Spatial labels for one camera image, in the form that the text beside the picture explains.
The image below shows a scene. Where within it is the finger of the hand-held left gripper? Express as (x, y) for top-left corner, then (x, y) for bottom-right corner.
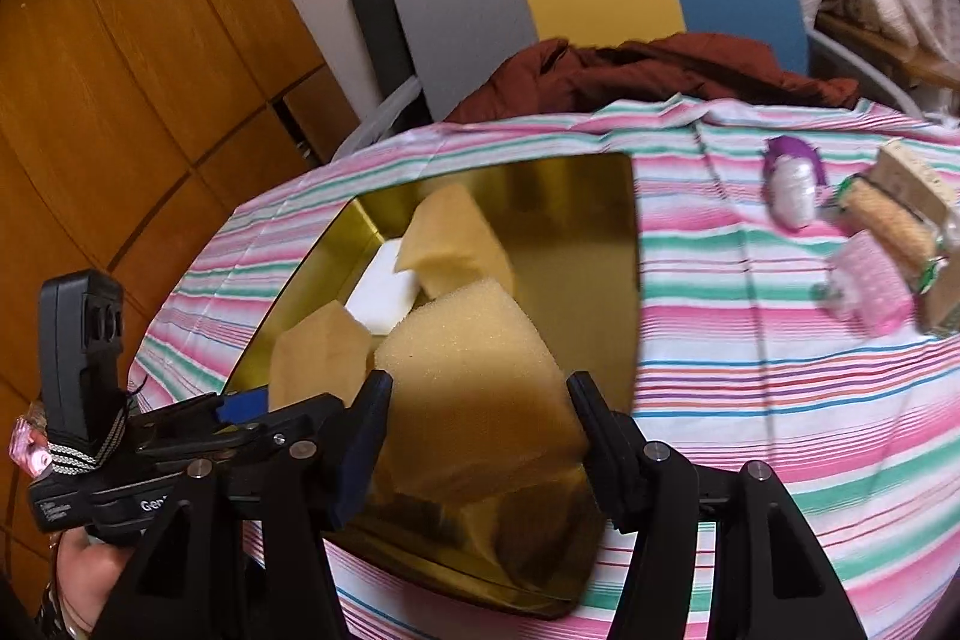
(131, 387), (269, 443)
(146, 392), (350, 465)

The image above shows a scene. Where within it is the green-edged cracker packet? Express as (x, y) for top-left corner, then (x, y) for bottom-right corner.
(836, 175), (942, 281)
(919, 257), (960, 337)

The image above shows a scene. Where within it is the white plastic bag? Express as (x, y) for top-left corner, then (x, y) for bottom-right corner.
(334, 81), (425, 161)

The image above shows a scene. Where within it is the large yellow sponge block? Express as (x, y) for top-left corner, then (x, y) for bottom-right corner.
(373, 291), (593, 506)

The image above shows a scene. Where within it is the wooden wardrobe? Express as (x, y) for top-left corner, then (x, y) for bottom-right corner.
(0, 0), (361, 581)

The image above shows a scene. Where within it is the purple and clear plastic bag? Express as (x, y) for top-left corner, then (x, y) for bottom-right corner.
(761, 135), (826, 229)

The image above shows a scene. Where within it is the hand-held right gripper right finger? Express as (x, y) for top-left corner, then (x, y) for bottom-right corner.
(566, 372), (871, 640)

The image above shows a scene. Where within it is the striped tablecloth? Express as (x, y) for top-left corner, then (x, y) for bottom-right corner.
(127, 92), (960, 640)

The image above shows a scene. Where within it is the beige cardboard box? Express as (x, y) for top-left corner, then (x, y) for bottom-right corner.
(874, 139), (960, 214)

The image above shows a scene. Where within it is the brown jacket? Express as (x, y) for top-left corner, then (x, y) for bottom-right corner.
(446, 32), (860, 125)

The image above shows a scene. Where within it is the wooden desk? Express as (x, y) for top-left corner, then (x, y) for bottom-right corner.
(814, 10), (960, 86)

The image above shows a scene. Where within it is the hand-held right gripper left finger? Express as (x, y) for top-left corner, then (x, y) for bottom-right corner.
(90, 370), (395, 640)

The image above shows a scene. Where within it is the gold metal tray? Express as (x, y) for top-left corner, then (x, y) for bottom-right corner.
(221, 152), (642, 618)

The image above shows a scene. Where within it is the white foam block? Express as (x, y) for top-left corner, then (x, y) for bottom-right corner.
(345, 239), (425, 337)

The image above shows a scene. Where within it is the black rolled mat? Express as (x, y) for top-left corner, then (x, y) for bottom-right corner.
(343, 0), (413, 101)

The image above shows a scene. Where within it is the crumpled translucent plastic bag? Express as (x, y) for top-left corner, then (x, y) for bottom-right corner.
(817, 231), (916, 337)

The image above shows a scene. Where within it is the person's left hand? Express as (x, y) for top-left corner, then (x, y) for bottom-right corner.
(55, 527), (141, 637)

